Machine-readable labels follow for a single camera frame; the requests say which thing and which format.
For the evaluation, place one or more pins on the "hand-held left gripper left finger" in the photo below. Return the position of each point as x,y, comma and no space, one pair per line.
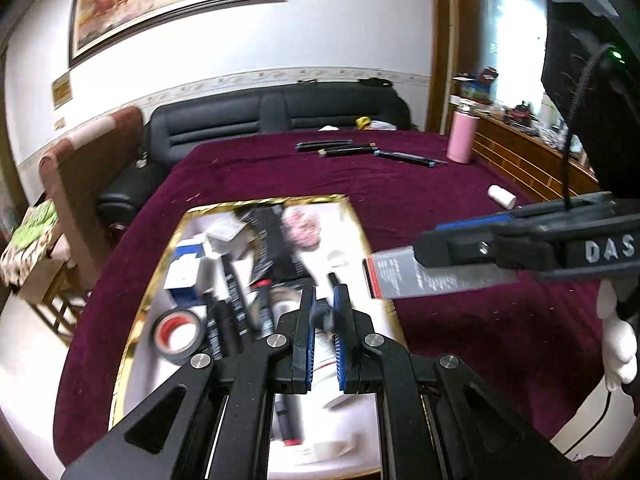
311,355

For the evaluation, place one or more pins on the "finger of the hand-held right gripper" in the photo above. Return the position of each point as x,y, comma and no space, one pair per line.
465,250
475,221

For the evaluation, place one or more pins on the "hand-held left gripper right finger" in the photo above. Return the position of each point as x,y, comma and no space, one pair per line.
340,355

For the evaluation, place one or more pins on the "white plastic bottle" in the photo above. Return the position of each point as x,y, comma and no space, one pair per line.
502,196

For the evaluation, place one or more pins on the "black round jar gold rim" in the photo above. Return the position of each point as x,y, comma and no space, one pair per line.
322,316

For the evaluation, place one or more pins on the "grey box red edges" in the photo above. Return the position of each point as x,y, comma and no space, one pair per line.
400,275

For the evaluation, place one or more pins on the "red-capped black marker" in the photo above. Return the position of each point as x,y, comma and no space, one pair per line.
289,425

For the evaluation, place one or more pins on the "grey-capped black marker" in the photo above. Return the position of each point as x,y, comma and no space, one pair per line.
237,300

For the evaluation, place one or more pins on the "all-black marker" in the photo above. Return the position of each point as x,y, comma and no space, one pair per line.
220,330

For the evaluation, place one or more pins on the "black tape roll red core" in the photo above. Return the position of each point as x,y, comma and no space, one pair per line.
167,347

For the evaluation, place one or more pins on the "white carton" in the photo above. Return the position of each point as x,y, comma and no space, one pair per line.
225,237

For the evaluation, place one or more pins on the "blue white box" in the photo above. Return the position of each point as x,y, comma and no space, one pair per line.
185,270

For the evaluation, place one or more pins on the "gold-rimmed storage box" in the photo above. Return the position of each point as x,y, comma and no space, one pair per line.
150,290

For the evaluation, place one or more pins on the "person's right hand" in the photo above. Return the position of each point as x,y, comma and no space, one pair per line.
617,350

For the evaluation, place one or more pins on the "grey slim pen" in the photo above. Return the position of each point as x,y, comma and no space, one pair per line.
440,161

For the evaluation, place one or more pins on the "wooden sideboard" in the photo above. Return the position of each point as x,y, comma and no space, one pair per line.
520,160

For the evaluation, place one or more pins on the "pink bottle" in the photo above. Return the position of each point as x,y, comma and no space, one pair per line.
461,135

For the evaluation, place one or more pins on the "blue-capped black marker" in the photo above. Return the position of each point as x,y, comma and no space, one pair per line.
405,158

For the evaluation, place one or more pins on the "black packet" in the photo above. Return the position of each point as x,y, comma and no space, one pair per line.
272,240

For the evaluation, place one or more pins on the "pink floral item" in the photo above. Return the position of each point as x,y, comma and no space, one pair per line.
300,230

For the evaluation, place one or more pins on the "white wrapper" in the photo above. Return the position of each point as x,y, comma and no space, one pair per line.
384,125

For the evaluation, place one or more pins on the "colourful cardboard box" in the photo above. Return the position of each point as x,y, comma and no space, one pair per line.
480,87

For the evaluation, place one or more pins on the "yellow-capped black marker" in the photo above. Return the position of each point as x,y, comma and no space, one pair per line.
350,148

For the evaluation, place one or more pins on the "plum-capped black marker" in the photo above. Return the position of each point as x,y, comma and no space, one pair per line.
345,152

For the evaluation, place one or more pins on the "yellow crumpled item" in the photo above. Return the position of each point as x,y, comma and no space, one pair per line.
362,122

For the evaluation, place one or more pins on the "green-capped black marker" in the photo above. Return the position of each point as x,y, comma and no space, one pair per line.
325,143

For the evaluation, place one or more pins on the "purple-capped black marker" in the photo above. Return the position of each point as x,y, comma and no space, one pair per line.
320,147

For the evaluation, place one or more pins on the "white paper sheet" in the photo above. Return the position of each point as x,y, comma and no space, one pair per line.
330,128

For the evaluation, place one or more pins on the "black leather sofa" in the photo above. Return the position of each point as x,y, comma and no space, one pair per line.
225,120

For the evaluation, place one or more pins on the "wooden stool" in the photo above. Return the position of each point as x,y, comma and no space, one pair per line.
55,305

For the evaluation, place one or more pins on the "brown armchair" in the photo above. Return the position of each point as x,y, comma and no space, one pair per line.
85,175

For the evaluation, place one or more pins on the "green patterned cloth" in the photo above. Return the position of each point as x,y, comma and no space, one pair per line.
30,230

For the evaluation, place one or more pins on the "framed painting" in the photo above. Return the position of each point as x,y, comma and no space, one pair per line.
165,0

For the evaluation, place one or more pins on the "wooden door frame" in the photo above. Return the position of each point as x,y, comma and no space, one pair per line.
445,45

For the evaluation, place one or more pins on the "wall switch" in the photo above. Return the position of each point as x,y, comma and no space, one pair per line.
60,124

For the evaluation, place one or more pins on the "gold wall plaque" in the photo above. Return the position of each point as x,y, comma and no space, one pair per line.
62,91

